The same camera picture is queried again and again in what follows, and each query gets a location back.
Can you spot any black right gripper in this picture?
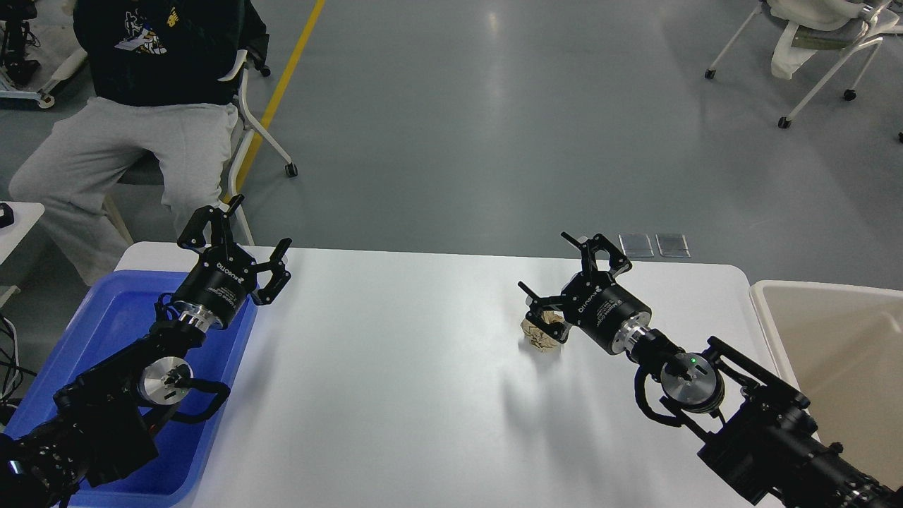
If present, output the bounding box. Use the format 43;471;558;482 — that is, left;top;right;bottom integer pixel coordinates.
518;231;653;356

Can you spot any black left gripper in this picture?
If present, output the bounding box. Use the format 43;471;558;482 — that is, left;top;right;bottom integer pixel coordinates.
171;194;291;330

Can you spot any beige paper ball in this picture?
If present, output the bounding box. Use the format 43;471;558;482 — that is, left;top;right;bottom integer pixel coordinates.
521;311;571;351

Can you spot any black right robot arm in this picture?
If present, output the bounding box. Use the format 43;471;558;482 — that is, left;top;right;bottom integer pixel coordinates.
523;234;901;507

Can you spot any metal floor plate left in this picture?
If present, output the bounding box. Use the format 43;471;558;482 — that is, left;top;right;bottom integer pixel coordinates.
618;234;655;258

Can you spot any metal floor plate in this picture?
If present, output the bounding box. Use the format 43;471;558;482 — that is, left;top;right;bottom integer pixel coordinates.
655;234;691;258
618;234;655;258

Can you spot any metal floor plate right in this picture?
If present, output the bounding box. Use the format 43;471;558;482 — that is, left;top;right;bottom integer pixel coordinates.
655;234;691;258

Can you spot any white side table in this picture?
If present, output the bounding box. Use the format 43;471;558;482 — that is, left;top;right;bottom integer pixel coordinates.
1;200;45;306

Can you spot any seated person in black hoodie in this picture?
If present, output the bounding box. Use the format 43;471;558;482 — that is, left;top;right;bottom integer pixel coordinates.
8;1;250;286

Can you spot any black device on side table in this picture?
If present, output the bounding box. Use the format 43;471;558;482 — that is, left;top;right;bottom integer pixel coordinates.
0;202;16;229

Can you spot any beige plastic bin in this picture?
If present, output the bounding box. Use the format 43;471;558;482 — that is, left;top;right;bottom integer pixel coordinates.
751;281;902;488

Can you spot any equipment stand top left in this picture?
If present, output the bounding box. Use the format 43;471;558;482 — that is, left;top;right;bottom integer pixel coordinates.
1;1;87;109

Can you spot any white office chair right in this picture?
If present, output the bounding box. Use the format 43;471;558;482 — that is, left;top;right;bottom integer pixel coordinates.
704;1;901;129

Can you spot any black cables left edge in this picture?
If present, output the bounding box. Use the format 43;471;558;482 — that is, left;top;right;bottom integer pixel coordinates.
0;314;36;424

